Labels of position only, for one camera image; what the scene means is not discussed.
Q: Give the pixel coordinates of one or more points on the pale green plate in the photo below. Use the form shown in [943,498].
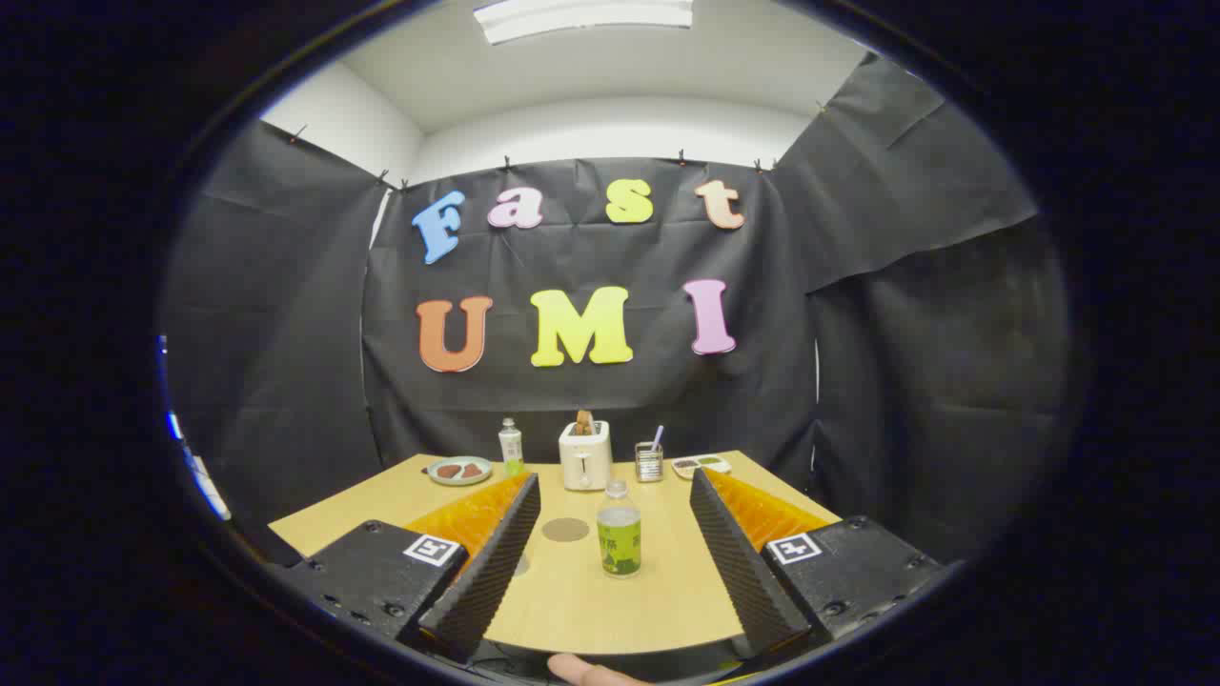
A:
[459,479]

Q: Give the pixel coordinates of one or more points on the toast slice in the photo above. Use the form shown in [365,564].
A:
[584,422]

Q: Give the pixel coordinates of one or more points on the wooden table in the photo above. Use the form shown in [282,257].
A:
[572,610]

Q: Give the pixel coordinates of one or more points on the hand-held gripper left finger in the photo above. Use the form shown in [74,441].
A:
[491,572]

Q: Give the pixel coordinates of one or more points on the brown round coaster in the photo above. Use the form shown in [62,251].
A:
[565,530]

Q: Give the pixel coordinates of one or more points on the green label juice bottle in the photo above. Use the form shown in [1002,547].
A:
[620,543]

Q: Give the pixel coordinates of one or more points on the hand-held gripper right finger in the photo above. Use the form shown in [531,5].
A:
[739,572]

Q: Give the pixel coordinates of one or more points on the white toaster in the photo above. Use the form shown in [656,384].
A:
[585,462]

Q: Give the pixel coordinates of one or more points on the tall white green bottle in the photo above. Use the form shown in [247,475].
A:
[512,448]

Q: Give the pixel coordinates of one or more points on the white divided dish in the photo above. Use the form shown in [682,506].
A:
[701,467]

